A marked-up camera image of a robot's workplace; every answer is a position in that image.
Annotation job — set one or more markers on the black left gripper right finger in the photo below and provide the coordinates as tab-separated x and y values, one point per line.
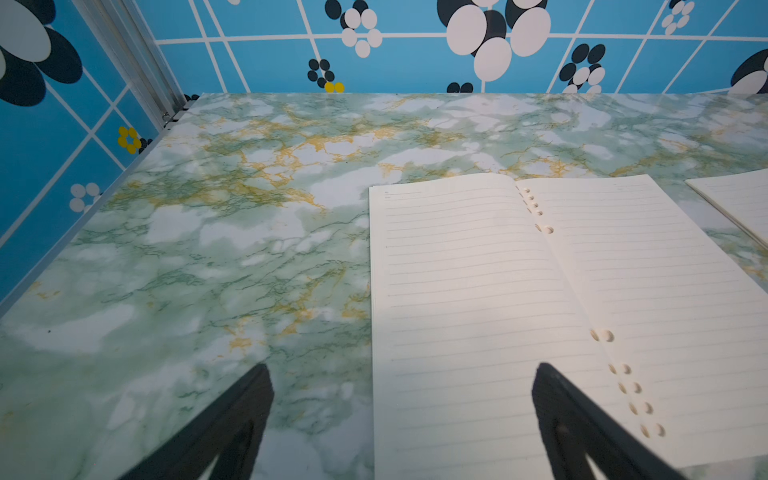
577	434

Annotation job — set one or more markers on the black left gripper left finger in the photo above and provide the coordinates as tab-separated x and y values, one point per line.
223	439

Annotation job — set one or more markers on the green cover notebook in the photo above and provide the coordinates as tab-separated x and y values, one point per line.
477	280

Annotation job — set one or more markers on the orange cover notebook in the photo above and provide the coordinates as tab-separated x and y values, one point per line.
742	198

